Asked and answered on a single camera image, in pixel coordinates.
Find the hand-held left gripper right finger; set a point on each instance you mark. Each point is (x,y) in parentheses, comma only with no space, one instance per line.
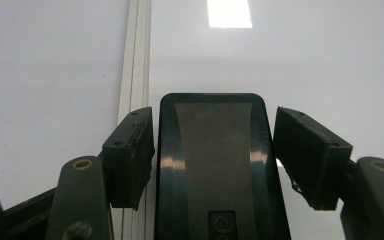
(310,156)

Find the aluminium-framed whiteboard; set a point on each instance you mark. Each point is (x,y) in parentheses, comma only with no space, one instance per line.
(313,60)

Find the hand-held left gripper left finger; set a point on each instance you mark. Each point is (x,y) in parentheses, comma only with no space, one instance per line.
(126,160)

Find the black whiteboard eraser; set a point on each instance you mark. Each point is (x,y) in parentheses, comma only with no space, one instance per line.
(213,150)

